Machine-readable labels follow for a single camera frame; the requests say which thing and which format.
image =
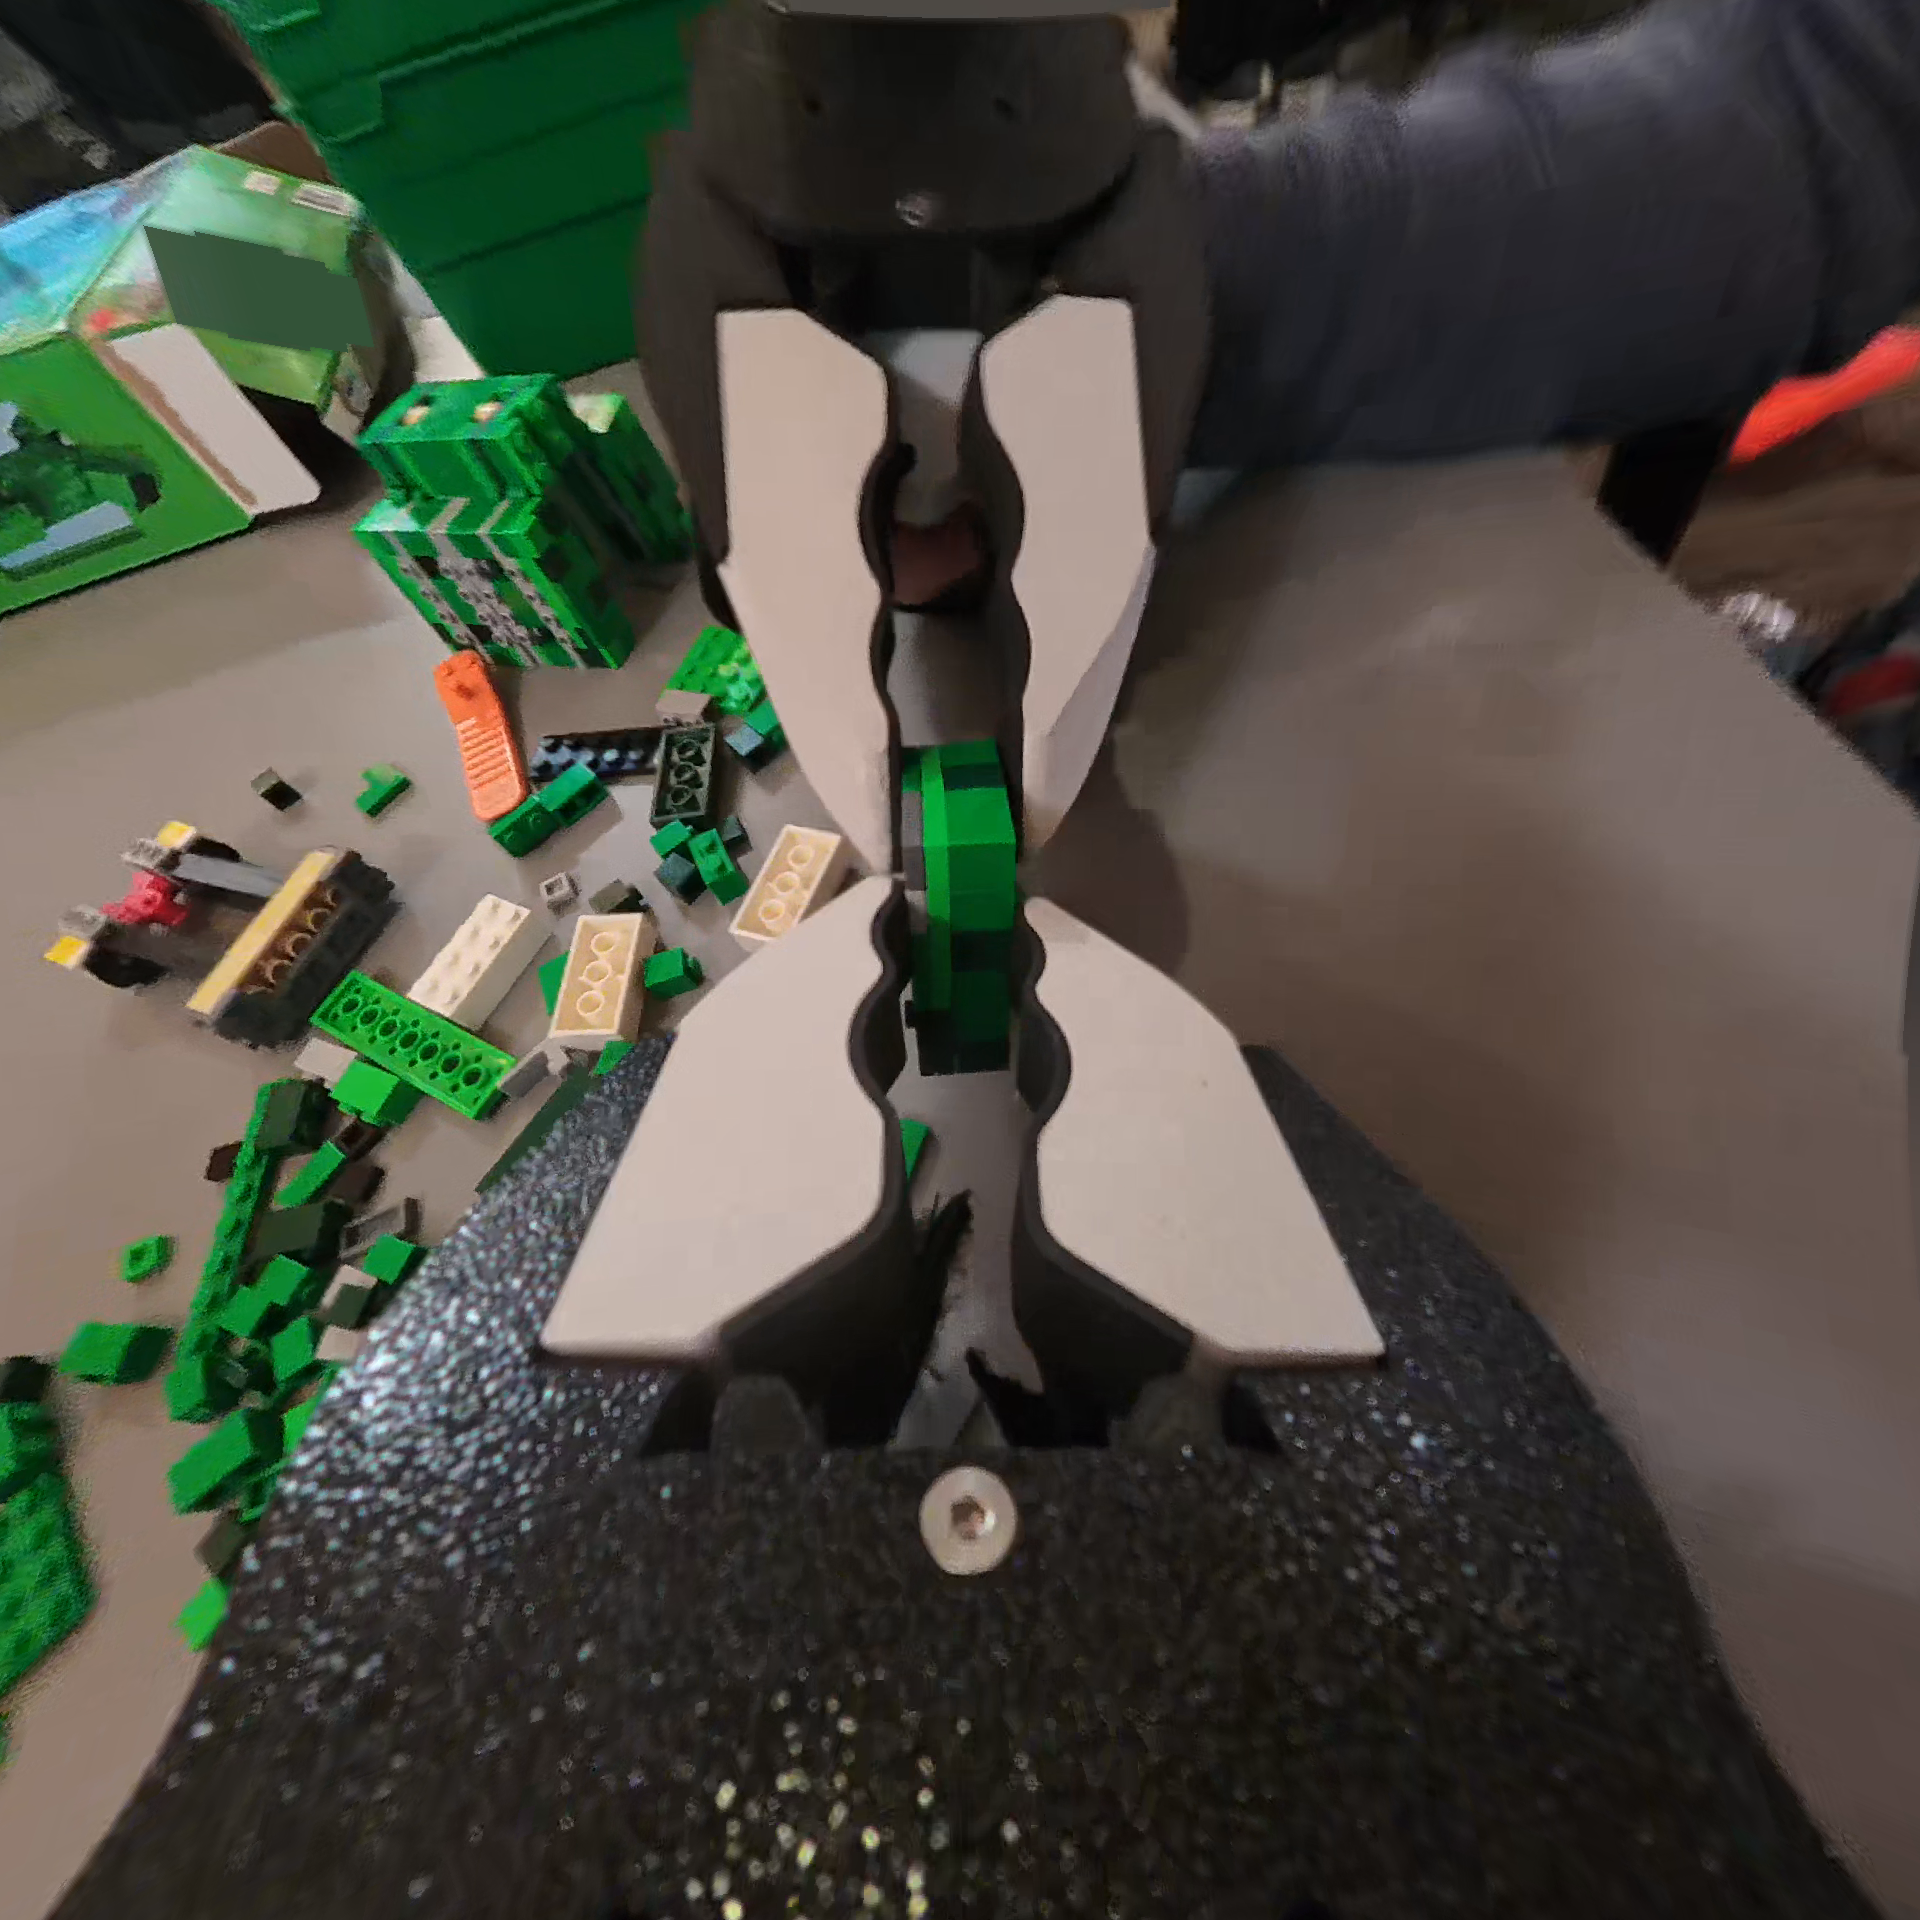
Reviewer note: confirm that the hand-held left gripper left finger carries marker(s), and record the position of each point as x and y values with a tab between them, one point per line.
721	1170

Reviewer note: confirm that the pile of small green bricks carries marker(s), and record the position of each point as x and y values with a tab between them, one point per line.
255	1291

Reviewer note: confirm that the green toy set box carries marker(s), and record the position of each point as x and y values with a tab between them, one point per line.
91	450

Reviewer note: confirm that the white two-by-four brick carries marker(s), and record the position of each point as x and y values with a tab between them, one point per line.
481	960

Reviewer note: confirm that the green brick assembly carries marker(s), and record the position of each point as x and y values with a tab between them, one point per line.
968	871

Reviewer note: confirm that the large green studded plate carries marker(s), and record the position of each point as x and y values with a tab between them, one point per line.
32	1561

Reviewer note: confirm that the person's right forearm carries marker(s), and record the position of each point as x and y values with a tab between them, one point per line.
1500	225

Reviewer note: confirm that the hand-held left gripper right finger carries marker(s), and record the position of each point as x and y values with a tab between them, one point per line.
1184	1184

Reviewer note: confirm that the green plastic crate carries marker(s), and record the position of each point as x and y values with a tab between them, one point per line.
494	180

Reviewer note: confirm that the black tan brick vehicle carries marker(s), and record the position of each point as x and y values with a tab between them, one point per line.
285	945

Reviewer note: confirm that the green blocky brick figure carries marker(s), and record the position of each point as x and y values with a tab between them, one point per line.
494	555

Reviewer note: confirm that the dark green two-by-three brick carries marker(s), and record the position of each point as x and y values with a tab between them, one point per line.
686	773

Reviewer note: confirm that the orange brick separator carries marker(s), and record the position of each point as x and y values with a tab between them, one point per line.
483	742

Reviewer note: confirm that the orange object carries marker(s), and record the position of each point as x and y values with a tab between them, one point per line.
1831	390

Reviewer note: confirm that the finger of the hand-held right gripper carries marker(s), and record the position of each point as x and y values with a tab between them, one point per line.
795	511
1088	511

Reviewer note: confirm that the tan two-by-three brick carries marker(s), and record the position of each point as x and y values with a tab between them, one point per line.
789	885
600	974

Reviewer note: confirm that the long black plate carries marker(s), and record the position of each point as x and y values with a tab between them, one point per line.
600	753

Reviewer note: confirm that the green holed beam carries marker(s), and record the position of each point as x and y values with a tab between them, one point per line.
413	1043

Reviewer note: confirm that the grey desk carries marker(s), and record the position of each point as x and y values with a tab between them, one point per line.
1425	751

